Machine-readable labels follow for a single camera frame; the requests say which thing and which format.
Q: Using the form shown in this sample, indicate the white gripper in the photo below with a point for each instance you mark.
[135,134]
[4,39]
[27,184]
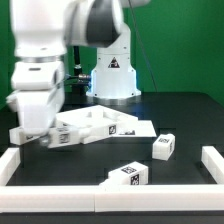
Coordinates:
[38,95]

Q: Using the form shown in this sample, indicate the white square tabletop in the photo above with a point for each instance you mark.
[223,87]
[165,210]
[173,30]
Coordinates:
[103,122]

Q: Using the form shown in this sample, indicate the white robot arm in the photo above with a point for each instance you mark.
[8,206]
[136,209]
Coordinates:
[43,30]

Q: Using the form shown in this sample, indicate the white marker sheet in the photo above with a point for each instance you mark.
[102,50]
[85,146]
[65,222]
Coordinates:
[139,128]

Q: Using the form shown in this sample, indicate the white U-shaped fence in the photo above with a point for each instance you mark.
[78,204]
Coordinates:
[101,199]

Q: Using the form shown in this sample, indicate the black camera stand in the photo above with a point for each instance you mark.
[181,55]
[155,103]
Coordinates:
[82,80]

